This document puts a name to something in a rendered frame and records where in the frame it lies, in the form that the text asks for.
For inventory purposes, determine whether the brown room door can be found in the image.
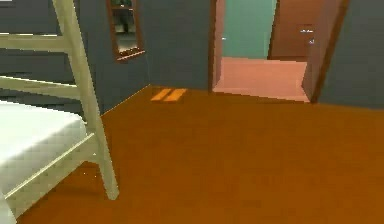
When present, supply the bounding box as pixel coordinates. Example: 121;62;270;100
301;0;351;104
267;0;325;62

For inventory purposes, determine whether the brown framed wall mirror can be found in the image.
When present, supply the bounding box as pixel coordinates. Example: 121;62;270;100
105;0;146;63

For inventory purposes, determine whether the cream framed white bed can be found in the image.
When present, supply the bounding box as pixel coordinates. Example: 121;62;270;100
0;0;120;224

